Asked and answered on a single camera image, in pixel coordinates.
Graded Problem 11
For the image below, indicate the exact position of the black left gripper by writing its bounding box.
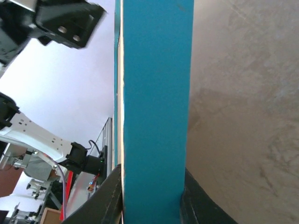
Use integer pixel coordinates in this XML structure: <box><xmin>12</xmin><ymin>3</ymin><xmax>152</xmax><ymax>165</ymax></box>
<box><xmin>0</xmin><ymin>0</ymin><xmax>106</xmax><ymax>67</ymax></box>

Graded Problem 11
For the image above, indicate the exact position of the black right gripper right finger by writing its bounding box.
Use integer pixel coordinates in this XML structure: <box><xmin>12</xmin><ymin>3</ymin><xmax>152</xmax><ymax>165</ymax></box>
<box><xmin>180</xmin><ymin>169</ymin><xmax>237</xmax><ymax>224</ymax></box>

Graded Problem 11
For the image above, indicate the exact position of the aluminium rail platform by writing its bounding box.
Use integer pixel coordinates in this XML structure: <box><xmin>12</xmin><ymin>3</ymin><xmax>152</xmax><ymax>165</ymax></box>
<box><xmin>90</xmin><ymin>118</ymin><xmax>114</xmax><ymax>176</ymax></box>

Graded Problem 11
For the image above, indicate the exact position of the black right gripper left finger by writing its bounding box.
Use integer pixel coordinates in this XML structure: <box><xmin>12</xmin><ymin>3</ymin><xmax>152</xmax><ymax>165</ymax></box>
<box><xmin>63</xmin><ymin>164</ymin><xmax>123</xmax><ymax>224</ymax></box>

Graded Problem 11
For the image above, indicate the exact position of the blue wooden picture frame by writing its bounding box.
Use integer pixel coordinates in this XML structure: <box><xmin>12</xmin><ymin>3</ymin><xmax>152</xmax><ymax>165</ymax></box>
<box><xmin>114</xmin><ymin>0</ymin><xmax>194</xmax><ymax>224</ymax></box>

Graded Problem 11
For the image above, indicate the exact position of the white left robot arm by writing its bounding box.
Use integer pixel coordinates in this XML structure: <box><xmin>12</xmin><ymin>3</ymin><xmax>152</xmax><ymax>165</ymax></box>
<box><xmin>0</xmin><ymin>0</ymin><xmax>106</xmax><ymax>175</ymax></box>

